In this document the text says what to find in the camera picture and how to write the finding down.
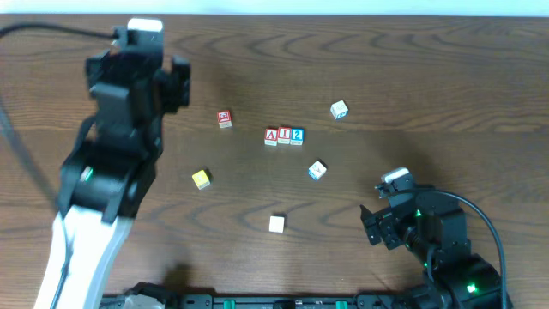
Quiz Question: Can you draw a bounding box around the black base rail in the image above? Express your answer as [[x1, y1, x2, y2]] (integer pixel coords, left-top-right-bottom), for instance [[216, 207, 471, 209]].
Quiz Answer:
[[100, 282, 408, 309]]

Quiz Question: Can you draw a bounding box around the blue number 2 block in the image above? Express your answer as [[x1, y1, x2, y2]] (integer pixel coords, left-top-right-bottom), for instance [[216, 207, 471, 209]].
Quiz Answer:
[[290, 128, 305, 145]]

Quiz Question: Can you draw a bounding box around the red letter I block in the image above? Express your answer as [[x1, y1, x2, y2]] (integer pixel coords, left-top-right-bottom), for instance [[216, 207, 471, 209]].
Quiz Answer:
[[277, 127, 292, 144]]

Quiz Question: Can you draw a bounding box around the white block blue side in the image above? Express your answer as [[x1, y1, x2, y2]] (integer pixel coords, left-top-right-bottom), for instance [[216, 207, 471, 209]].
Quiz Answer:
[[330, 100, 349, 119]]

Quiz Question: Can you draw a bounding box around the red letter A block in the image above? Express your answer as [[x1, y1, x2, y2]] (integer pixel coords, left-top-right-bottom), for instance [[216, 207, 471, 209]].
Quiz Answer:
[[264, 128, 278, 146]]

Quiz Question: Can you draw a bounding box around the right black cable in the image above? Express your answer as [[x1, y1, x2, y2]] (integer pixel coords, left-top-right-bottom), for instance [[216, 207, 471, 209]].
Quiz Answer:
[[388, 188, 509, 309]]

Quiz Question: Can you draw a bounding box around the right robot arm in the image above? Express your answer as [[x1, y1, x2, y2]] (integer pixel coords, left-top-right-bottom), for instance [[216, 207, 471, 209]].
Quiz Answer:
[[360, 167, 513, 308]]

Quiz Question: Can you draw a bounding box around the red letter E block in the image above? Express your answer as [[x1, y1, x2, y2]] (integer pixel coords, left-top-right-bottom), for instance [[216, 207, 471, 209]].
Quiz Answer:
[[217, 110, 232, 128]]

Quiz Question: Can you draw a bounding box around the yellow letter O block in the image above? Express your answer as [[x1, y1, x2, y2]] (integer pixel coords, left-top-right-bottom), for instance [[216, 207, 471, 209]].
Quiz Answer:
[[192, 170, 211, 190]]

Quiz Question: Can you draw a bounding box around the white block blue drawing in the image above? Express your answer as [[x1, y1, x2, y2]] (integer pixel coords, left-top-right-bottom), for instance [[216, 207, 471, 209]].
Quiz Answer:
[[308, 161, 327, 181]]

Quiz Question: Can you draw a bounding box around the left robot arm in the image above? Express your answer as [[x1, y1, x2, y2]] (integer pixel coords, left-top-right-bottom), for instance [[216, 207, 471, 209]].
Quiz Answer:
[[34, 19, 191, 308]]

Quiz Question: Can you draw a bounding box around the plain white wooden block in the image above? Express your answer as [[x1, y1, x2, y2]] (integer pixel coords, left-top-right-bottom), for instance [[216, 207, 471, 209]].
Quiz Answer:
[[268, 215, 285, 233]]

